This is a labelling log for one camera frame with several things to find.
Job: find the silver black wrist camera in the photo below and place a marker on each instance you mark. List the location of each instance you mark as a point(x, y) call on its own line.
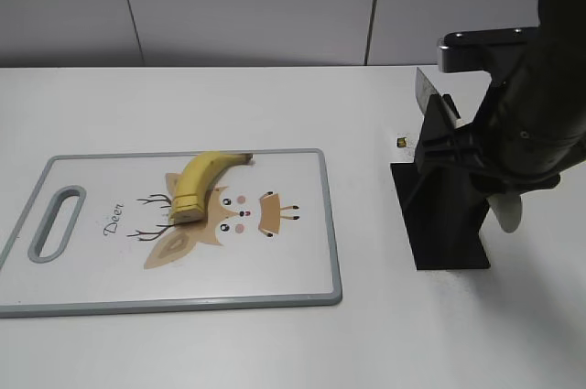
point(493, 51)

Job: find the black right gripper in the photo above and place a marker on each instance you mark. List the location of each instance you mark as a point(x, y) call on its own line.
point(530, 126)

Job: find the black knife stand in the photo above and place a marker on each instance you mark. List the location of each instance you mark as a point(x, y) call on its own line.
point(442, 210)

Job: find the cut banana slice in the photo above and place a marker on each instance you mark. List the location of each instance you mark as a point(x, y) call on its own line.
point(186, 215)

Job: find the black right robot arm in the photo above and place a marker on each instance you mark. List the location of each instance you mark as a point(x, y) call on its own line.
point(561, 14)

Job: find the yellow banana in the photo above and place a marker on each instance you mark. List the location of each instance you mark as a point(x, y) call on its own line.
point(196, 178)

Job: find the white deer cutting board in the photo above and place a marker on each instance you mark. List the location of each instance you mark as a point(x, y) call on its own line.
point(95, 238)

